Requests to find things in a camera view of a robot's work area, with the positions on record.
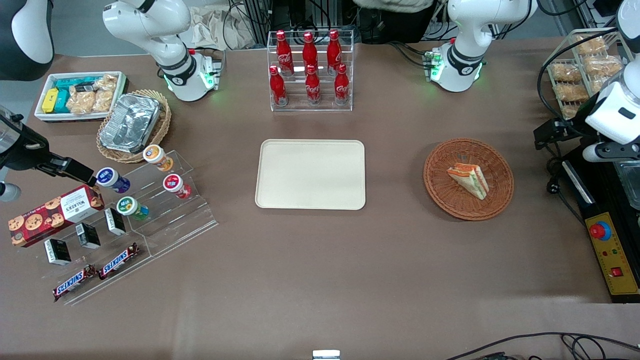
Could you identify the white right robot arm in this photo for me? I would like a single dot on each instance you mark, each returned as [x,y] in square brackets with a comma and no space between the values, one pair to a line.
[150,25]

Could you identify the orange lidded jar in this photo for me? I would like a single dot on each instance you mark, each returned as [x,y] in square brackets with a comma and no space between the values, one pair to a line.
[156,156]

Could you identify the red emergency stop button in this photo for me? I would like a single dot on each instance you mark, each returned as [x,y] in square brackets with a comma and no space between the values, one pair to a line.
[600,230]

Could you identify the small black carton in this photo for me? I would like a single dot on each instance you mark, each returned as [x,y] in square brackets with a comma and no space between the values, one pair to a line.
[115,221]
[57,251]
[88,235]

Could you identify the snickers chocolate bar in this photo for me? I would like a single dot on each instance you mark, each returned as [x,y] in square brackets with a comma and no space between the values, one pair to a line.
[119,261]
[74,283]

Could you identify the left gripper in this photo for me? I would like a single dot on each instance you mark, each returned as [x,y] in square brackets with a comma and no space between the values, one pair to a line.
[568,129]

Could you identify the white plastic snack bin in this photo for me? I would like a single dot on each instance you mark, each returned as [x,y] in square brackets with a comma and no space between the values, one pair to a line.
[42,117]

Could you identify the round brown wicker basket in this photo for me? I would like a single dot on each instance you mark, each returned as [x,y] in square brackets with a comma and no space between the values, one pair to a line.
[450,200]

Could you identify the green lidded jar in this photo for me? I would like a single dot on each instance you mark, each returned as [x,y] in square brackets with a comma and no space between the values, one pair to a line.
[130,207]

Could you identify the long teal snack box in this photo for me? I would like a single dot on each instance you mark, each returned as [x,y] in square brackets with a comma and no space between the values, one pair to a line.
[70,83]

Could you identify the red cola bottle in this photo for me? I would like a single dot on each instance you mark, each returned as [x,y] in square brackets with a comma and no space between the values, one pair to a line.
[334,50]
[312,86]
[284,55]
[278,87]
[341,84]
[310,52]

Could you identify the clear acrylic bottle rack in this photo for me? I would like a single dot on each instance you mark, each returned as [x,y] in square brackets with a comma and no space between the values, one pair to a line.
[300,107]

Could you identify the steel pan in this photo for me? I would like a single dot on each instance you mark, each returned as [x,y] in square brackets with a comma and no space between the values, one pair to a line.
[631,185]

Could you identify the red lidded jar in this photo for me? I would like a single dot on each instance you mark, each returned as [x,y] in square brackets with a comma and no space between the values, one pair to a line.
[175,185]

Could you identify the black countertop appliance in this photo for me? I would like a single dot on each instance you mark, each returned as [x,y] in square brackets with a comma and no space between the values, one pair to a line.
[600,195]

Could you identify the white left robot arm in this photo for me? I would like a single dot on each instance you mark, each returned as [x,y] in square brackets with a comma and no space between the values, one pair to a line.
[470,30]

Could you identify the small teal snack box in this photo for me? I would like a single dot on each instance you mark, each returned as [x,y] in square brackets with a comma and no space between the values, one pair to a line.
[62,102]

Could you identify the beige plastic serving tray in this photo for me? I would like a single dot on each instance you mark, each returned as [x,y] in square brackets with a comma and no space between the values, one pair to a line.
[310,175]

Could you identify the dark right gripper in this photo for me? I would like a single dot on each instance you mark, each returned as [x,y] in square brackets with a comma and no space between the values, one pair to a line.
[26,153]

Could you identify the triangular sandwich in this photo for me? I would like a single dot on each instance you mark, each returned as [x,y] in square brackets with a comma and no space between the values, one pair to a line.
[470,180]

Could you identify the aluminium foil container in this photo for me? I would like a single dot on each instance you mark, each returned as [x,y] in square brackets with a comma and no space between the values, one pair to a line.
[130,122]

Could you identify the yellow control panel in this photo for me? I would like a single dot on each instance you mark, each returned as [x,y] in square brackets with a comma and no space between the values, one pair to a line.
[617,260]

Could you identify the clear acrylic step stand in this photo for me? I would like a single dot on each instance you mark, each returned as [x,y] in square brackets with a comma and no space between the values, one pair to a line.
[175,227]
[85,295]

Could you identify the clear bag of crackers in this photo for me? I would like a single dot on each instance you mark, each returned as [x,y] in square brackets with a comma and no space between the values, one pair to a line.
[107,82]
[103,100]
[81,102]

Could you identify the red tartan cookie box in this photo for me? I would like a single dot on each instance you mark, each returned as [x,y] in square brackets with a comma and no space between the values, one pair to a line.
[50,215]

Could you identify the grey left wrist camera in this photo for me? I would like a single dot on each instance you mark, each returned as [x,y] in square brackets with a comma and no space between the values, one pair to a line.
[610,151]

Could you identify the yellow snack box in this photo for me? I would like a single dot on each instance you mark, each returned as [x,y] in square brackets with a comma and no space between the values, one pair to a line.
[50,101]

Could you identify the blue lidded jar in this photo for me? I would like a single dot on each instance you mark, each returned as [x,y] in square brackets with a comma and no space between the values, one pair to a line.
[111,180]

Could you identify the oval light wicker basket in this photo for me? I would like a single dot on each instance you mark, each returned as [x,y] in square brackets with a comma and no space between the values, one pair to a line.
[162,127]

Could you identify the wrapped bread pack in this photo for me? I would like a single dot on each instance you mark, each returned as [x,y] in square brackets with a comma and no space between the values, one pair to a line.
[590,45]
[565,72]
[602,66]
[572,92]
[599,85]
[570,111]

